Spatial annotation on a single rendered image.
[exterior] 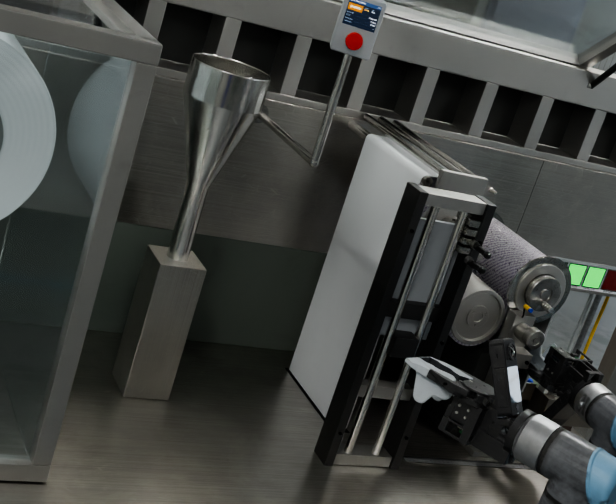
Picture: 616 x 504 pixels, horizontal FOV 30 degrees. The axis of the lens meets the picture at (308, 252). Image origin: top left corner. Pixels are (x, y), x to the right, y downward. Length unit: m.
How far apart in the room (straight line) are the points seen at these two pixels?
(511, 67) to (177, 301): 0.91
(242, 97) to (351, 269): 0.48
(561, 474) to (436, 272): 0.53
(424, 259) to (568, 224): 0.77
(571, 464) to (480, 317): 0.68
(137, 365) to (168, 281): 0.17
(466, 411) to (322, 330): 0.65
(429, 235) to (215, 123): 0.41
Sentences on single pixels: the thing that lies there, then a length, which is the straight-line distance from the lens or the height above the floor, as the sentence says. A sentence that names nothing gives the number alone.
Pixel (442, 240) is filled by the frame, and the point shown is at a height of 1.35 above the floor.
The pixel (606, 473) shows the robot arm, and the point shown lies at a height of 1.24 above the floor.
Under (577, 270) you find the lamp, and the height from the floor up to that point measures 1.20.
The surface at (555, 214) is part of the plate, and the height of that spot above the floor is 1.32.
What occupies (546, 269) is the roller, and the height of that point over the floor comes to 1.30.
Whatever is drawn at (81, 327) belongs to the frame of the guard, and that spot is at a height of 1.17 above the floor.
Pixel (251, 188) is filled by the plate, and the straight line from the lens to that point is 2.32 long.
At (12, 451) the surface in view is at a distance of 1.80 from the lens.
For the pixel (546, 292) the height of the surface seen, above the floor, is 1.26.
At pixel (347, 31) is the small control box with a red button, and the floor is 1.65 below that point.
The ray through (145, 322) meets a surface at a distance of 2.06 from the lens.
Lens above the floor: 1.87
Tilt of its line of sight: 18 degrees down
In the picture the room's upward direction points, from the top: 18 degrees clockwise
